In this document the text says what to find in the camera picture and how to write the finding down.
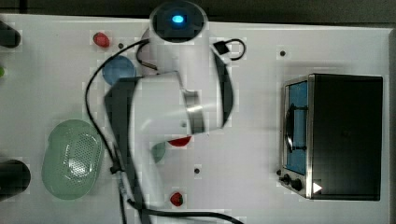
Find red ketchup bottle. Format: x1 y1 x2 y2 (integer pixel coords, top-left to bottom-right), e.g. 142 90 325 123
169 136 191 147

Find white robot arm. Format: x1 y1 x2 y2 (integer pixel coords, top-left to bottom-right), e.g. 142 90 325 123
105 0 233 224

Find green oval strainer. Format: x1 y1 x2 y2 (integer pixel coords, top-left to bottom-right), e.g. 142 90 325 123
41 119 104 200

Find teal green cup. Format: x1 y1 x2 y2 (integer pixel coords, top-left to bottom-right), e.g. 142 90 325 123
151 143 166 163

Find red strawberry toy front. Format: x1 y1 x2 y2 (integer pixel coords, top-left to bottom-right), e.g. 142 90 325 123
170 192 184 207

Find blue bowl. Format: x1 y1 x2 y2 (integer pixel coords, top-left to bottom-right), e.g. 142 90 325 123
102 56 136 86

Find red strawberry toy near plate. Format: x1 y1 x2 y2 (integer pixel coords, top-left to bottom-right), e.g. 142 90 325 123
92 32 110 48

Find silver toaster oven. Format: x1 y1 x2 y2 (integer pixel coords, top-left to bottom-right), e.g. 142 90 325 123
276 74 384 201

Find black cylinder container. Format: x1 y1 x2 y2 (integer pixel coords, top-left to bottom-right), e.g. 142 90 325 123
0 160 31 201

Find green toy fruit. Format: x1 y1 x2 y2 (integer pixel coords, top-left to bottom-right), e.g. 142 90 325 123
0 67 5 77

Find dark round object top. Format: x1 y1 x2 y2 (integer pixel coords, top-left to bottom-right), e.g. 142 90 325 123
0 21 21 49

